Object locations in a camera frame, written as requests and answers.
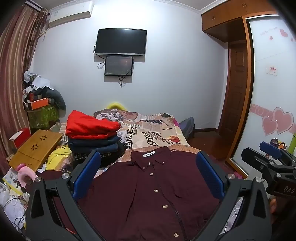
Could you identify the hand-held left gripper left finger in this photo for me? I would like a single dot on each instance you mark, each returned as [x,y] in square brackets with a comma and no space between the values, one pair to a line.
[86,174]

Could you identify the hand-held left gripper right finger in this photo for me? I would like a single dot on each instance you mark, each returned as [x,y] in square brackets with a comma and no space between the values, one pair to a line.
[209,174]

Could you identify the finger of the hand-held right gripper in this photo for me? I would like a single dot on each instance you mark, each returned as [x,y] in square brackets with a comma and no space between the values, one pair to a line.
[270,149]
[252,155]

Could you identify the maroon button-up shirt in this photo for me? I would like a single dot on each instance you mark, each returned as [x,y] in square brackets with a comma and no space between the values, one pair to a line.
[143,197]

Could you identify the person's right forearm orange sleeve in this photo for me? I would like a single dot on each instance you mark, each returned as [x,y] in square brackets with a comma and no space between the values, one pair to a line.
[273,205]

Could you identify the yellow cloth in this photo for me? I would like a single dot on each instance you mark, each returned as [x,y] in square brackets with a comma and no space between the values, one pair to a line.
[57,157]

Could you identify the black folded garment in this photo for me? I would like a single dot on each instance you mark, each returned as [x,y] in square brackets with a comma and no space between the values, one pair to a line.
[115,156]

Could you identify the red folded garment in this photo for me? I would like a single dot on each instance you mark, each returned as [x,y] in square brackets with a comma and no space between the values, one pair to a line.
[90,126]

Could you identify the grey backpack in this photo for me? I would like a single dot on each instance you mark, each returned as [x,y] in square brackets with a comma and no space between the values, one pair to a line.
[187,127]

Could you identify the white heart-patterned wardrobe door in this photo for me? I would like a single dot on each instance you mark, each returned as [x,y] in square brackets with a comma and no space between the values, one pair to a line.
[270,97]

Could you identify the wooden folding lap table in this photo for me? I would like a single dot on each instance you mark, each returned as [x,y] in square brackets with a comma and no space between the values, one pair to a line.
[34,148]

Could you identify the pink plastic toy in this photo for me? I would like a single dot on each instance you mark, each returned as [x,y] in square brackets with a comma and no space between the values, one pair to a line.
[25,173]

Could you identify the wooden room door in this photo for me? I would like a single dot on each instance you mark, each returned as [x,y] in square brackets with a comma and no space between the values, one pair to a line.
[234,92]

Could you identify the printed blanket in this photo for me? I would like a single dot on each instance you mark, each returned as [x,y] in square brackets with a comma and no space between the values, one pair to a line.
[152,132]

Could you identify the green patterned box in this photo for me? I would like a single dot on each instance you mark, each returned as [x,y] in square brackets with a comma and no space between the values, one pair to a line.
[42,117]

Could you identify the red box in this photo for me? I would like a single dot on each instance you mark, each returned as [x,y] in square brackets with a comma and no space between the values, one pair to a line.
[23,136]

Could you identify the yellow fuzzy object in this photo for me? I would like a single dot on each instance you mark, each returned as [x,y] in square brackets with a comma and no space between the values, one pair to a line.
[116,106]

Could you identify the pile of papers and bags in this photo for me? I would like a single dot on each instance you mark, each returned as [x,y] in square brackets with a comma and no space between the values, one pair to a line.
[12,201]

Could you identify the grey cloth bundle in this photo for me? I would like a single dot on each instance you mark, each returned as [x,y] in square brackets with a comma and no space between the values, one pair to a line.
[56,98]

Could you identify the orange box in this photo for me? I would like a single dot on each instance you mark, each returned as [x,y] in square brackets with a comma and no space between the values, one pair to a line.
[39,103]

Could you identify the white crumpled cloth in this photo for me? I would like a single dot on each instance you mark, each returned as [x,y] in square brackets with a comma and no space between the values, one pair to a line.
[40,81]

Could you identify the striped brown curtain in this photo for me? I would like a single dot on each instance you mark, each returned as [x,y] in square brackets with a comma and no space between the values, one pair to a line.
[13,69]

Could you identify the wooden overhead cabinet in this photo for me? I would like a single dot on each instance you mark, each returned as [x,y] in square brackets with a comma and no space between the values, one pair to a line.
[229,18]

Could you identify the white air conditioner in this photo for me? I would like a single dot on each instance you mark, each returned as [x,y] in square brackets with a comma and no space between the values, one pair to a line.
[69,14]

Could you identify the small black wall monitor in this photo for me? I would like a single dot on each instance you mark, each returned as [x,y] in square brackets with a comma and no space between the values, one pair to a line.
[118,65]

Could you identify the black wall television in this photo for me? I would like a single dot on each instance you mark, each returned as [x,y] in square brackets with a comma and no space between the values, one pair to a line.
[120,42]

